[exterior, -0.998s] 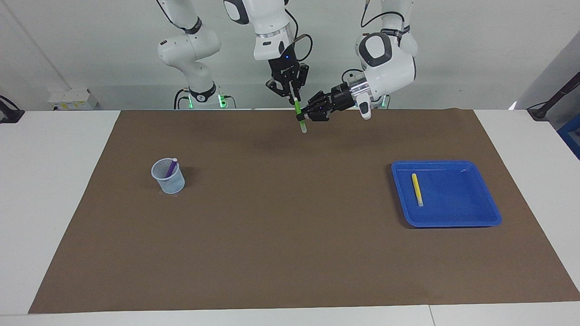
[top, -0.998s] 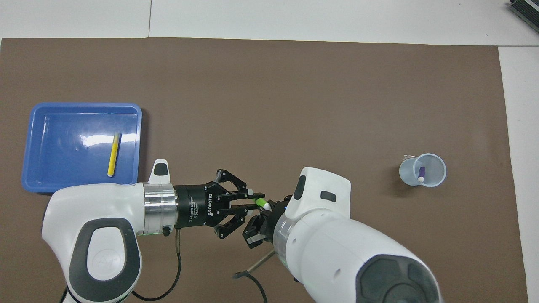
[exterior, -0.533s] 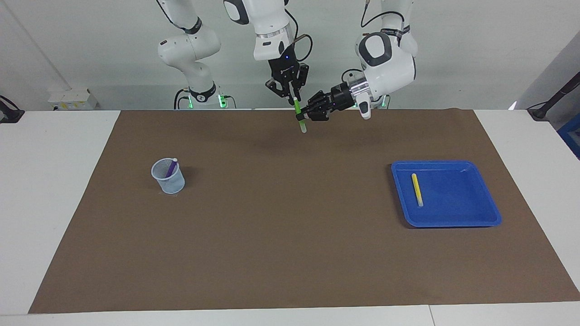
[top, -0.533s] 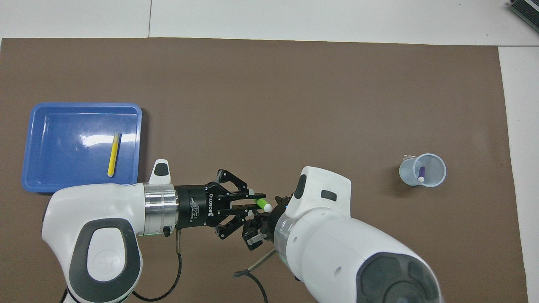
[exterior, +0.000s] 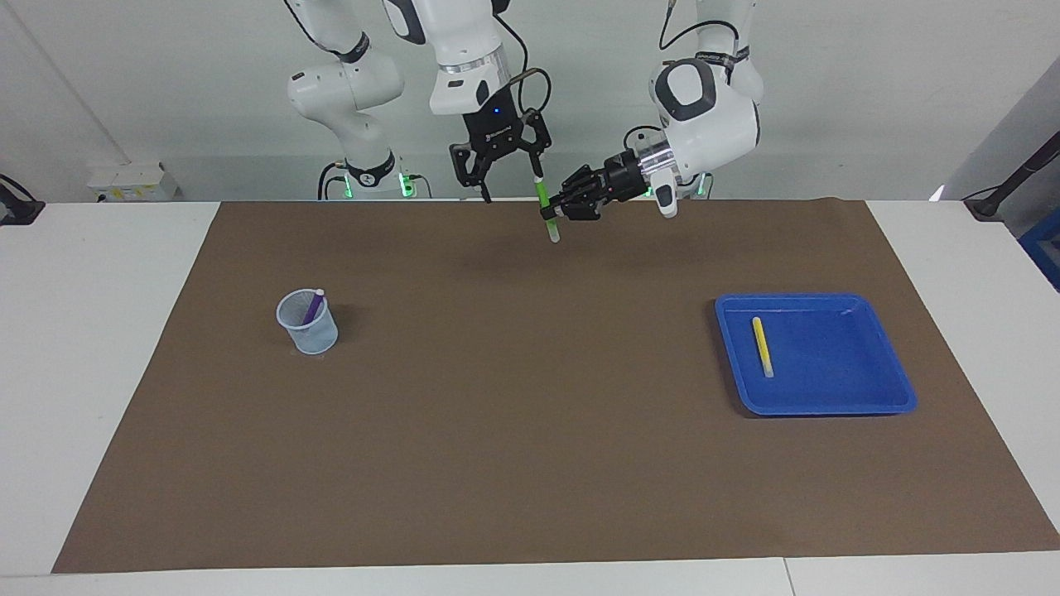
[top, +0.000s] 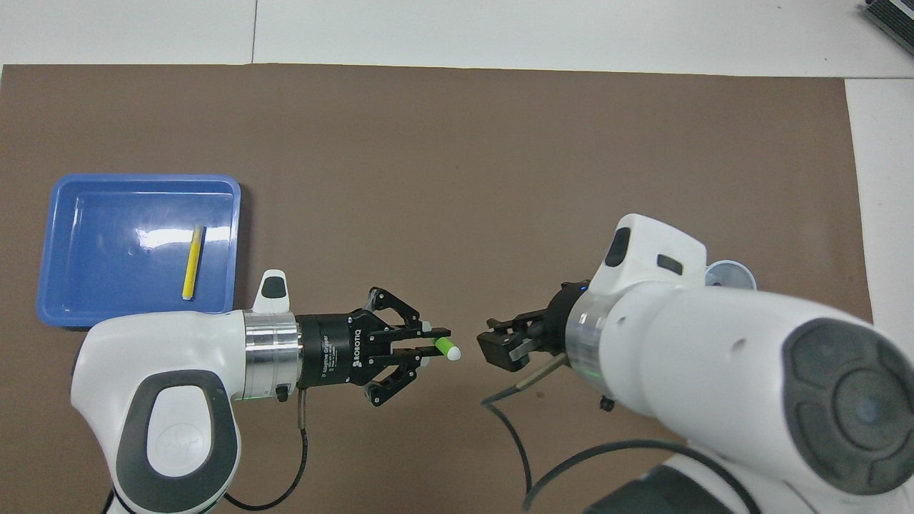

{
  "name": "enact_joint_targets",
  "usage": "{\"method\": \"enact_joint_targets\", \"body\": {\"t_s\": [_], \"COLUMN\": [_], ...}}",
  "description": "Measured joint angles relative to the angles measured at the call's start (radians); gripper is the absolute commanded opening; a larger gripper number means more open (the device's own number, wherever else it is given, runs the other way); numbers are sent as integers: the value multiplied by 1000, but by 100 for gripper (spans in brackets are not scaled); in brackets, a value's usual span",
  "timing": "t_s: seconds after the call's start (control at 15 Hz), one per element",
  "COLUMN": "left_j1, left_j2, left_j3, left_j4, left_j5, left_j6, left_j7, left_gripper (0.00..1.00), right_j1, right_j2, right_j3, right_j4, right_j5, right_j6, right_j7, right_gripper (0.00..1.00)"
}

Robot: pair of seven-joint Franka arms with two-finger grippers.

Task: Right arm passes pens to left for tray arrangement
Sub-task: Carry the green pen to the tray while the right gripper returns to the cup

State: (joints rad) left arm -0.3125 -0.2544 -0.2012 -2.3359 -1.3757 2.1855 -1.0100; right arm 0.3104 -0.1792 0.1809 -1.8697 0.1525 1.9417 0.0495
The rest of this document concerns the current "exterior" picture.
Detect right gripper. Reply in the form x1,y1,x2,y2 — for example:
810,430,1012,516
449,105,553,204

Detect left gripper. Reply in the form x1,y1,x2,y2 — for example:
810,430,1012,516
541,154,650,224

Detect green pen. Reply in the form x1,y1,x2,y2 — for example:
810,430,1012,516
531,172,562,244

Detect blue plastic tray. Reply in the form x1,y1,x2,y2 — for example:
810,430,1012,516
714,292,919,417

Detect yellow pen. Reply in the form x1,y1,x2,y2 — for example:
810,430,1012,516
750,316,776,379

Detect pale blue mesh cup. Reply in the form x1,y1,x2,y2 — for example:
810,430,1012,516
275,288,340,356

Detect white power strip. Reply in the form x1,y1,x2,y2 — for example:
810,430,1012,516
86,162,180,203

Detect black stand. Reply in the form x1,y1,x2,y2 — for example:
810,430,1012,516
963,131,1060,221
0,173,45,227

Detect blue crate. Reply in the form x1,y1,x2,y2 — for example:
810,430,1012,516
1019,215,1060,292

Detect black cable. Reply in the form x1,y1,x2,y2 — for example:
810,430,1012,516
317,160,350,201
659,0,740,52
492,7,553,117
623,125,666,156

